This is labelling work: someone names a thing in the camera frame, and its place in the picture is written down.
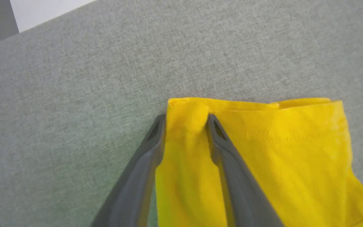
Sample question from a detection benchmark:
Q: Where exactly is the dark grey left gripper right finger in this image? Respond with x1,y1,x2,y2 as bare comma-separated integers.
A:
205,113,285,227

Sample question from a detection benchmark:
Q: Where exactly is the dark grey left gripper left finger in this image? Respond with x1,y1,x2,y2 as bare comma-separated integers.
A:
89,114,167,227

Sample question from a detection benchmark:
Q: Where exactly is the yellow garment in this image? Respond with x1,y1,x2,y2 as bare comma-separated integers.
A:
155,97,363,227

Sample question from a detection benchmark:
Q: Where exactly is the grey fabric sofa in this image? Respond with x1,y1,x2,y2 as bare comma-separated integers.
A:
0,0,363,227

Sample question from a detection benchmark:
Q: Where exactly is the white box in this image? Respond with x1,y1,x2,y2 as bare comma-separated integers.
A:
9,0,97,33

